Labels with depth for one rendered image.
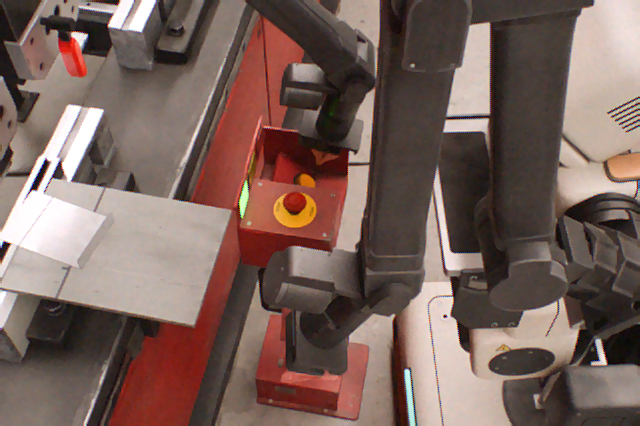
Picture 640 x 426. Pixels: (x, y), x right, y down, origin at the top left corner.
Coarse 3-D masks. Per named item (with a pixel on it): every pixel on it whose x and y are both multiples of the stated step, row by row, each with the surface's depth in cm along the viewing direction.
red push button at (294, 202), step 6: (294, 192) 142; (300, 192) 142; (288, 198) 141; (294, 198) 141; (300, 198) 141; (288, 204) 140; (294, 204) 140; (300, 204) 140; (306, 204) 141; (288, 210) 140; (294, 210) 140; (300, 210) 140
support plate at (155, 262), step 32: (64, 192) 118; (96, 192) 118; (128, 192) 118; (128, 224) 115; (160, 224) 115; (192, 224) 115; (224, 224) 115; (32, 256) 112; (96, 256) 112; (128, 256) 112; (160, 256) 112; (192, 256) 112; (0, 288) 110; (32, 288) 109; (64, 288) 109; (96, 288) 109; (128, 288) 109; (160, 288) 109; (192, 288) 109; (160, 320) 107; (192, 320) 107
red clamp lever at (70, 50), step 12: (48, 24) 102; (60, 24) 102; (72, 24) 102; (60, 36) 104; (60, 48) 105; (72, 48) 105; (72, 60) 106; (84, 60) 108; (72, 72) 108; (84, 72) 109
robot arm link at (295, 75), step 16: (288, 64) 128; (304, 64) 128; (288, 80) 127; (304, 80) 127; (320, 80) 127; (352, 80) 123; (288, 96) 128; (304, 96) 128; (320, 96) 129; (352, 96) 125
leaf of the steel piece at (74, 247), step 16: (48, 208) 116; (64, 208) 116; (80, 208) 116; (48, 224) 115; (64, 224) 115; (80, 224) 115; (96, 224) 115; (32, 240) 113; (48, 240) 113; (64, 240) 113; (80, 240) 113; (96, 240) 112; (48, 256) 112; (64, 256) 112; (80, 256) 109
